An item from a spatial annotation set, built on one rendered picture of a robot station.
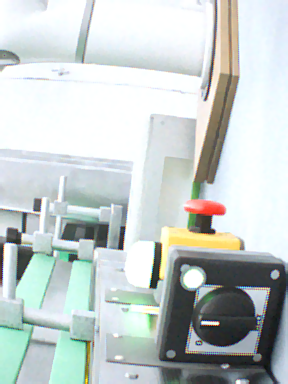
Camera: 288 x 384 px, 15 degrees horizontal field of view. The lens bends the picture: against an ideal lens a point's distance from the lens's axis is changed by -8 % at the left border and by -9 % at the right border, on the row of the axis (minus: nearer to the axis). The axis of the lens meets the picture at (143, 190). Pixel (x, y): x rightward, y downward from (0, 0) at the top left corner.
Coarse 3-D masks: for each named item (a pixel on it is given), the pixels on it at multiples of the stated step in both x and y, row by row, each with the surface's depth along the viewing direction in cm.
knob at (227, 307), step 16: (224, 288) 72; (208, 304) 71; (224, 304) 71; (240, 304) 71; (192, 320) 72; (208, 320) 70; (224, 320) 70; (240, 320) 70; (256, 320) 70; (208, 336) 71; (224, 336) 71; (240, 336) 71
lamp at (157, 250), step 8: (136, 248) 103; (144, 248) 103; (152, 248) 103; (160, 248) 103; (128, 256) 104; (136, 256) 103; (144, 256) 103; (152, 256) 103; (160, 256) 103; (128, 264) 104; (136, 264) 103; (144, 264) 103; (152, 264) 103; (160, 264) 103; (128, 272) 104; (136, 272) 103; (144, 272) 103; (152, 272) 103; (136, 280) 103; (144, 280) 103; (152, 280) 103; (152, 288) 105
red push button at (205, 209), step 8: (192, 200) 104; (200, 200) 104; (208, 200) 105; (184, 208) 104; (192, 208) 103; (200, 208) 103; (208, 208) 103; (216, 208) 103; (224, 208) 104; (200, 216) 104; (208, 216) 104; (200, 224) 104; (208, 224) 104
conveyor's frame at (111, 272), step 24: (96, 240) 270; (120, 240) 260; (120, 264) 132; (120, 288) 111; (144, 288) 113; (96, 312) 96; (120, 312) 95; (144, 312) 96; (96, 336) 83; (144, 336) 84; (96, 360) 73
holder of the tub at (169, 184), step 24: (168, 120) 150; (192, 120) 150; (168, 144) 150; (192, 144) 150; (168, 168) 151; (192, 168) 151; (168, 192) 151; (192, 192) 151; (144, 216) 151; (168, 216) 151; (192, 216) 151; (144, 240) 151
